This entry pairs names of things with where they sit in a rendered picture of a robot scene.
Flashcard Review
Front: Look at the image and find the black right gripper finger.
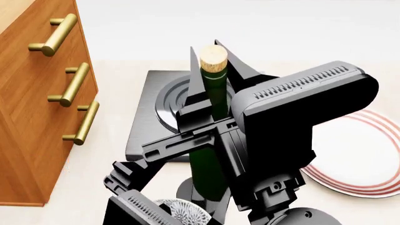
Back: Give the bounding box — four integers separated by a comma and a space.
176, 46, 217, 139
214, 39, 282, 95

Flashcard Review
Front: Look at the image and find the green corked wine bottle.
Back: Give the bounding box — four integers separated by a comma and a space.
188, 44, 234, 203

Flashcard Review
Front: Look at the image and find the brown wooden cabinet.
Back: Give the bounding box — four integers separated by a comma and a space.
0, 0, 99, 208

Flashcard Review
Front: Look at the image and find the black square ringed cooker plate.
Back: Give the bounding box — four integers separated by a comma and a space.
124, 69, 266, 163

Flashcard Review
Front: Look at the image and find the clear patterned glass bowl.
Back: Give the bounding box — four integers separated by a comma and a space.
154, 198, 214, 225

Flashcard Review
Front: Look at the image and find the white plate with red rings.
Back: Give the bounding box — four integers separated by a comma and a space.
299, 109, 400, 199

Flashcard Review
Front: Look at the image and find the brass bar cabinet handle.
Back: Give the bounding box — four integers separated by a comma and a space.
47, 62, 91, 108
27, 13, 78, 58
62, 101, 101, 146

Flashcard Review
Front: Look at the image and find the grey black right wrist camera box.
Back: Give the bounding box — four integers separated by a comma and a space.
231, 60, 380, 173

